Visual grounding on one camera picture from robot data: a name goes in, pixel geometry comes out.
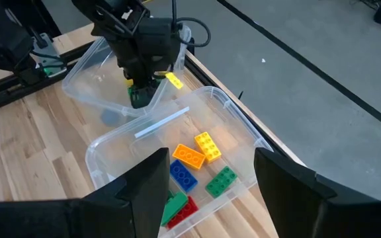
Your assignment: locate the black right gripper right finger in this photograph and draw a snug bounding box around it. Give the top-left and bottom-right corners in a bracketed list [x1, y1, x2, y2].
[253, 147, 381, 238]

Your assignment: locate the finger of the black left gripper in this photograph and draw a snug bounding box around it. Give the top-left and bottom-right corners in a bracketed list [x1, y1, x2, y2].
[126, 75, 145, 92]
[146, 74, 165, 97]

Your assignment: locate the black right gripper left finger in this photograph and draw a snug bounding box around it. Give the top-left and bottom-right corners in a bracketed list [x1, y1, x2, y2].
[0, 147, 171, 238]

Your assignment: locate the green small block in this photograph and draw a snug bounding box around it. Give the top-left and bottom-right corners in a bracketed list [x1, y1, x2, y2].
[127, 84, 161, 110]

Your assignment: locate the yellow-orange small block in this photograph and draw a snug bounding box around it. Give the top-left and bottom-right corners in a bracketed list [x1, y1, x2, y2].
[165, 71, 185, 91]

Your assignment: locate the clear plastic bin with label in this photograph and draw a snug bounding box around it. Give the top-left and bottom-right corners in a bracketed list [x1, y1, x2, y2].
[85, 86, 274, 238]

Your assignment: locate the yellow-orange large block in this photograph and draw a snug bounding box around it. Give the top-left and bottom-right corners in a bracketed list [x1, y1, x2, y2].
[171, 143, 207, 171]

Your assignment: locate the yellow large block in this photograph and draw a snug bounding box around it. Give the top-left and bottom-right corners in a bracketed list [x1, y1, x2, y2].
[194, 131, 222, 164]

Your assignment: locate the blue large block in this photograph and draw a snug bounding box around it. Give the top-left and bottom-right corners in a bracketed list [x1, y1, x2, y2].
[169, 159, 198, 194]

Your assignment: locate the green large block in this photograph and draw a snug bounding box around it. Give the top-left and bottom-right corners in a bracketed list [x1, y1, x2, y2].
[160, 190, 189, 227]
[205, 165, 239, 199]

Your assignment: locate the red large block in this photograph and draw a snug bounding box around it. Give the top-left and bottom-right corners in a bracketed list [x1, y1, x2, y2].
[165, 195, 200, 230]

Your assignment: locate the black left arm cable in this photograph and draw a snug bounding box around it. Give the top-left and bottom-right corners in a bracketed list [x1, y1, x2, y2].
[172, 0, 212, 48]

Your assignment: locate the grey arm base bracket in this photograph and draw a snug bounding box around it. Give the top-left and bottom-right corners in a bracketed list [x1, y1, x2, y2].
[31, 32, 68, 79]

